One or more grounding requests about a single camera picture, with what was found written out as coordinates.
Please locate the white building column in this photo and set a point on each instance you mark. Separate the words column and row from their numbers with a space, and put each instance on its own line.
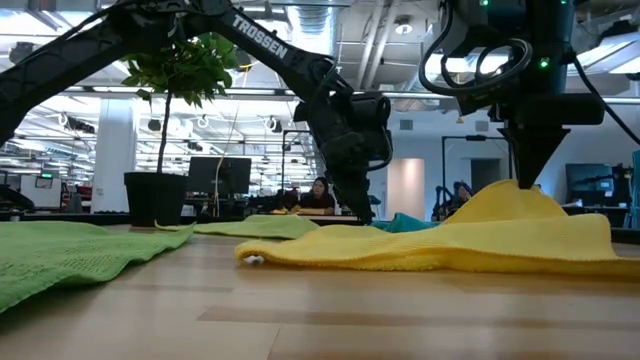
column 115, row 155

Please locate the black aluminium table frame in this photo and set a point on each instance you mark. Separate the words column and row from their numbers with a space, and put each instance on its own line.
column 75, row 218

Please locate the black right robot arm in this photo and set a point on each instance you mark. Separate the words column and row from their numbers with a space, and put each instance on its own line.
column 550, row 40

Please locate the black metal frame stand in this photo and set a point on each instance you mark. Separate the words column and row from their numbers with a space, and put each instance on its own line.
column 443, row 165
column 283, row 160

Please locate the black background monitor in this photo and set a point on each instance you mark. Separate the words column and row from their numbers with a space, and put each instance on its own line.
column 590, row 182
column 220, row 175

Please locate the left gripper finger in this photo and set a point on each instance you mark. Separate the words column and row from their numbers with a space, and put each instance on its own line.
column 352, row 197
column 369, row 200

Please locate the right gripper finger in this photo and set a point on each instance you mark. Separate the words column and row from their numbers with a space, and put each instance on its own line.
column 545, row 147
column 522, row 147

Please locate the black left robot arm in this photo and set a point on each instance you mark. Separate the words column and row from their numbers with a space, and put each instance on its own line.
column 260, row 37

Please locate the green potted plant black pot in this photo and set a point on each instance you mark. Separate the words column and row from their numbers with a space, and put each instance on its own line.
column 156, row 197

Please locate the green microfiber towel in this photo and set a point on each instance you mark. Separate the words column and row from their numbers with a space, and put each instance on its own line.
column 60, row 255

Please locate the person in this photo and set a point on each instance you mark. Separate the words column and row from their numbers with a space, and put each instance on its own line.
column 462, row 195
column 317, row 200

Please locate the teal microfiber towel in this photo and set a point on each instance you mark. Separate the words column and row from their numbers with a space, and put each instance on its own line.
column 405, row 223

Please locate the yellow microfiber towel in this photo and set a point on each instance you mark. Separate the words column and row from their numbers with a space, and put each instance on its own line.
column 475, row 240

